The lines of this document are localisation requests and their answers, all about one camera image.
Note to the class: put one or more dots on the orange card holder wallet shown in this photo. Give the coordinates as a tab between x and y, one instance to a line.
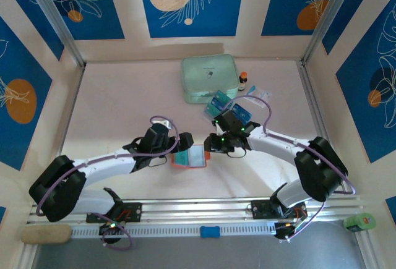
196	156

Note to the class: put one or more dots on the teal credit card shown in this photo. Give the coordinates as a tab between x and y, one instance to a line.
212	112
222	96
182	159

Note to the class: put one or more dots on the group of blue wipe packets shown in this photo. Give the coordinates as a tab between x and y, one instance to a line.
230	105

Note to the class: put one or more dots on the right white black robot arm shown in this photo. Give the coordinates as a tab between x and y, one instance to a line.
318	170

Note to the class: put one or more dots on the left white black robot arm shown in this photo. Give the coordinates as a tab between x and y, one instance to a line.
55	188

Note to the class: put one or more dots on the blue credit card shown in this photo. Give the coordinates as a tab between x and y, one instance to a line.
218	103
242	112

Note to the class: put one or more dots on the white blue sachet packet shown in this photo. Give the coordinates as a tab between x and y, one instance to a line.
261	93

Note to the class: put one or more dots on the small brown bottle orange cap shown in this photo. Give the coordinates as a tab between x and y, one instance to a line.
242	81

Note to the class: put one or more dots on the mint green zip pouch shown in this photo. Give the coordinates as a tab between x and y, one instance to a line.
205	75

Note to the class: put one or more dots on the black electronics box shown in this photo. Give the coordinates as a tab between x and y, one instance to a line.
113	231
284	231

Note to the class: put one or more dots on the blue bone-shaped block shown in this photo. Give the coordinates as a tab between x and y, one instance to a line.
209	232

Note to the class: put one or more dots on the beige oblong sponge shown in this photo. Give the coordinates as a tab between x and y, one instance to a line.
46	234

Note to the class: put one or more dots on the green tape roll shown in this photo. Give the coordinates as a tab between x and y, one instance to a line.
359	222

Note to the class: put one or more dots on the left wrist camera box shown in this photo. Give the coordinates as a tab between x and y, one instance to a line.
154	139

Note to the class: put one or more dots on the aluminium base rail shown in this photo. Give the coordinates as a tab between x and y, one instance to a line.
191	210

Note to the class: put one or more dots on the aluminium side rail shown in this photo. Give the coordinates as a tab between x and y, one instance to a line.
311	89

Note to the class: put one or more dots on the aluminium frame post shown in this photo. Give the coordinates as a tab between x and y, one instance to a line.
55	18
329	18

